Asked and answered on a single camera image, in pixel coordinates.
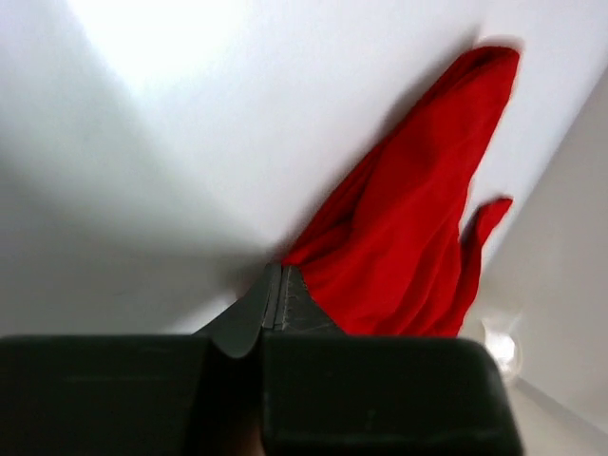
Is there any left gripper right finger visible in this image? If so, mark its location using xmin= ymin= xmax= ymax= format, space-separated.
xmin=279 ymin=266 xmax=345 ymax=335

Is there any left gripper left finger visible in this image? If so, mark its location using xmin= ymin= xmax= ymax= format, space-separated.
xmin=194 ymin=263 xmax=281 ymax=359

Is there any red t shirt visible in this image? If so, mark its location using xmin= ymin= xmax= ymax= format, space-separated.
xmin=283 ymin=45 xmax=520 ymax=337

